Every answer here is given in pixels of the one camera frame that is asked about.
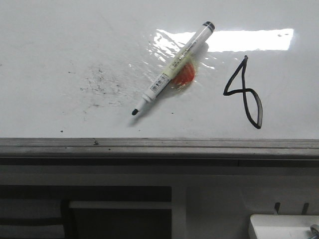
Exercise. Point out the red round taped magnet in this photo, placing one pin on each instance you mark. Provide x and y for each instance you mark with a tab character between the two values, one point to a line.
188	73

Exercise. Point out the white black whiteboard marker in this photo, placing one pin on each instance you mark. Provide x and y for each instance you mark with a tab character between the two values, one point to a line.
175	66

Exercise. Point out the white whiteboard surface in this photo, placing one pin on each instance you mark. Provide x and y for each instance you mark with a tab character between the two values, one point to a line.
77	68

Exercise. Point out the grey aluminium marker tray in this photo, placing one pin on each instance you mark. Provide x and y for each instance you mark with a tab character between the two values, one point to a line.
160	151

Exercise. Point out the white box lower right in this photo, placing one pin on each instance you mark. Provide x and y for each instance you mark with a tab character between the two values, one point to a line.
283	227

